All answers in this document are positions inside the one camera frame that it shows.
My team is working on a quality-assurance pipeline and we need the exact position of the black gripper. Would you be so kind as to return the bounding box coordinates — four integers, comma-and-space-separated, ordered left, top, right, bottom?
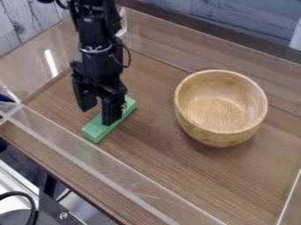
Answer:
71, 43, 131, 126

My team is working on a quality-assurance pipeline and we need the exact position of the green rectangular block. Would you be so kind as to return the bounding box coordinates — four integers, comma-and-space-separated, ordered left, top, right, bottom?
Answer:
81, 97, 138, 143

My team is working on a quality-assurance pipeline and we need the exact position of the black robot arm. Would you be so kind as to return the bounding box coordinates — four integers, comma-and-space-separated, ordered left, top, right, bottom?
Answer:
36, 0, 131, 126

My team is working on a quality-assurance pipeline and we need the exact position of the light wooden bowl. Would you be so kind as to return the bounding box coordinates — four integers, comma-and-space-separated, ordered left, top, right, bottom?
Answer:
174, 69, 267, 148

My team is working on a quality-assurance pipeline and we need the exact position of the blue object at left edge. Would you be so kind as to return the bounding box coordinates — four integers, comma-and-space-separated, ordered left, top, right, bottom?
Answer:
0, 93, 15, 103

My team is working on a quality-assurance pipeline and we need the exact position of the clear acrylic front barrier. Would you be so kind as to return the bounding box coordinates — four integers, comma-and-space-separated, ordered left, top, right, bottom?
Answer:
0, 88, 226, 225

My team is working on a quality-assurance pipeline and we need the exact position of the black metal table leg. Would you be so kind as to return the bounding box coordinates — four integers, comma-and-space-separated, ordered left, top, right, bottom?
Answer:
36, 175, 85, 225

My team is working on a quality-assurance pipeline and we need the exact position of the clear acrylic corner bracket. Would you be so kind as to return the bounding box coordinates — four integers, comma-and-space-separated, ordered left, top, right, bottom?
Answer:
116, 7, 127, 38

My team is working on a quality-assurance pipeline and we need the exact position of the black cable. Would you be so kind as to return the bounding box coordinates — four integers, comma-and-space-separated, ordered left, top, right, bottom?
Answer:
0, 191, 40, 225

